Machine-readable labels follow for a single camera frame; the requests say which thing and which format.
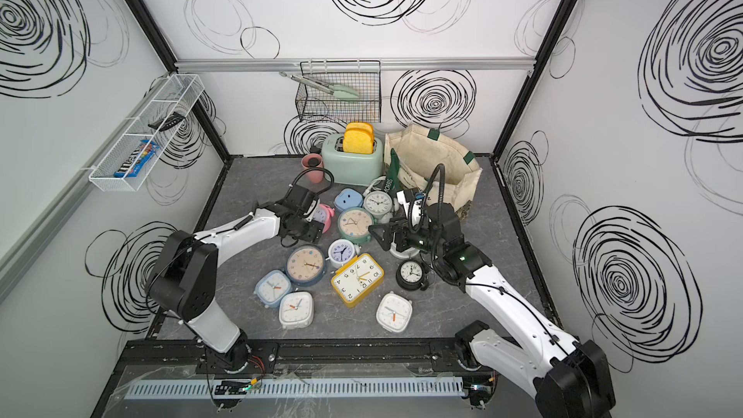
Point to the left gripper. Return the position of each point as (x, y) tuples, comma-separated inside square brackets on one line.
[(315, 233)]

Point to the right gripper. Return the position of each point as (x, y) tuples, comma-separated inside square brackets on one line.
[(404, 227)]

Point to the pink twin bell clock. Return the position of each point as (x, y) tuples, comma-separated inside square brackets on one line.
[(324, 215)]

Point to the blue round beige clock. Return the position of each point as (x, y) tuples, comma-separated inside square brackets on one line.
[(306, 265)]

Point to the cream canvas tote bag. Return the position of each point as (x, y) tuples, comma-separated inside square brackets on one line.
[(420, 149)]

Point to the light blue square clock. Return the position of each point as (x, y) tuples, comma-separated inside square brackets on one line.
[(271, 289)]

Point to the white square clock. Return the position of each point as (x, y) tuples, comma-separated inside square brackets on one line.
[(297, 310), (394, 313)]

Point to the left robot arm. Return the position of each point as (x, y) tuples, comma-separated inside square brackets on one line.
[(184, 278)]

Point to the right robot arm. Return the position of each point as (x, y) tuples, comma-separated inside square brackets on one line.
[(564, 376)]

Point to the silver twin bell clock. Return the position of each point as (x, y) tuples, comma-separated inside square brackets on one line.
[(404, 254)]

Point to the black twin bell clock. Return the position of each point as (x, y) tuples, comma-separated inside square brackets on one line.
[(411, 275)]

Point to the light blue clock back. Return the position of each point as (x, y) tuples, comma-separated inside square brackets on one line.
[(346, 199)]

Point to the green round pastel clock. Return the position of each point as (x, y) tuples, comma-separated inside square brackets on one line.
[(353, 225)]

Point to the white purple face clock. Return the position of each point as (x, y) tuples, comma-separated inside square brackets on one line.
[(341, 252)]

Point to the white twin bell clock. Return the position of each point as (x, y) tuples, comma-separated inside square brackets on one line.
[(380, 205)]

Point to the yellow rectangular clock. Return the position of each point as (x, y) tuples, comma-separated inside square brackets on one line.
[(357, 279)]

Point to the pink cup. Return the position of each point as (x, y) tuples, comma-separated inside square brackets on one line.
[(313, 164)]

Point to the mint green toaster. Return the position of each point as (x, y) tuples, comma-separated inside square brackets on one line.
[(348, 168)]

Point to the yellow toast slice front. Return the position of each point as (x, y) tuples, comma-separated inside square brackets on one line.
[(358, 141)]

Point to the yellow toast slice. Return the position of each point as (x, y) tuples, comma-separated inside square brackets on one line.
[(358, 141), (359, 126)]

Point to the yellow toast slice back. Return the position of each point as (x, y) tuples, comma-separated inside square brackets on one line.
[(359, 126)]

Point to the mint green tongs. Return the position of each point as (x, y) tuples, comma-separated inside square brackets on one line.
[(338, 91)]

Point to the black remote control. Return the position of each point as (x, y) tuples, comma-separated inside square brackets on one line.
[(167, 123)]

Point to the blue candy packet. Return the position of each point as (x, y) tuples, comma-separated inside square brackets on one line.
[(142, 154)]

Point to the black wire basket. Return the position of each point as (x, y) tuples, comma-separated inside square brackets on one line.
[(363, 75)]

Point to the white wire shelf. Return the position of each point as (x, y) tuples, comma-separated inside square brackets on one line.
[(174, 93)]

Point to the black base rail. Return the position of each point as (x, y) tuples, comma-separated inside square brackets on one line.
[(440, 355)]

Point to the grey slotted cable duct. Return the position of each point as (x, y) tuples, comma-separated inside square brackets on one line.
[(371, 387)]

